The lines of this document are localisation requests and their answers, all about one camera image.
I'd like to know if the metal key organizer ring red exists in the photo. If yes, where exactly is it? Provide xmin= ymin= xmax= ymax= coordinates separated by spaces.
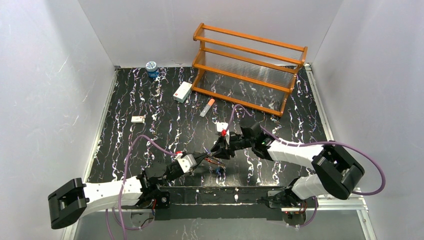
xmin=204 ymin=148 xmax=226 ymax=175

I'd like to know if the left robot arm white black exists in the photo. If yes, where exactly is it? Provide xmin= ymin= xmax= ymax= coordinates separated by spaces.
xmin=47 ymin=152 xmax=211 ymax=230

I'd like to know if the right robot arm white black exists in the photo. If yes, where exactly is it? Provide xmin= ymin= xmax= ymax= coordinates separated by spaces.
xmin=211 ymin=122 xmax=365 ymax=204

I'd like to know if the orange capped tube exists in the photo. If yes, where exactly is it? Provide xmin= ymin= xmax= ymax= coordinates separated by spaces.
xmin=200 ymin=98 xmax=215 ymax=118

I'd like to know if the white red box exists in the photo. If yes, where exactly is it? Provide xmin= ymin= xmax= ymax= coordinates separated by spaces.
xmin=172 ymin=81 xmax=192 ymax=103

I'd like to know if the small white card box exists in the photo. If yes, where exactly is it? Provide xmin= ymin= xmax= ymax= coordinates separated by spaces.
xmin=131 ymin=116 xmax=145 ymax=124

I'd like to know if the orange wooden shelf rack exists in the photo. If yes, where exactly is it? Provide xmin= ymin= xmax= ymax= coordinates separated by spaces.
xmin=191 ymin=22 xmax=308 ymax=117

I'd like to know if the blue jar with lid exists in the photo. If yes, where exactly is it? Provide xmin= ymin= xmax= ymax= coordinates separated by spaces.
xmin=145 ymin=61 xmax=159 ymax=79

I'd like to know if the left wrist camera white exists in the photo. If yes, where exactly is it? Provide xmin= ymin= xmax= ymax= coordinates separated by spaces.
xmin=175 ymin=151 xmax=197 ymax=174

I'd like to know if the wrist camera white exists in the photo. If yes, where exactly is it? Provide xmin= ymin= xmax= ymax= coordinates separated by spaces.
xmin=215 ymin=122 xmax=230 ymax=144
xmin=175 ymin=151 xmax=197 ymax=174

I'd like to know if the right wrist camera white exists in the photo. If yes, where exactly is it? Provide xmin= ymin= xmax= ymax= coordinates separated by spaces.
xmin=215 ymin=122 xmax=230 ymax=144

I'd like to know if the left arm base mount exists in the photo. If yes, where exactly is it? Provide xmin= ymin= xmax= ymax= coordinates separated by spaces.
xmin=134 ymin=190 xmax=171 ymax=210

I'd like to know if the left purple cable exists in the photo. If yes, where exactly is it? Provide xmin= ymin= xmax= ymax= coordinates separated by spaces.
xmin=105 ymin=134 xmax=181 ymax=240

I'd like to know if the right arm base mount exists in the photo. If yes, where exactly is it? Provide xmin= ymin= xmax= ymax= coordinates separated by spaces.
xmin=258 ymin=190 xmax=308 ymax=227

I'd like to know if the aluminium rail frame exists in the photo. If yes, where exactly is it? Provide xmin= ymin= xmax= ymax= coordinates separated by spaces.
xmin=61 ymin=64 xmax=377 ymax=240

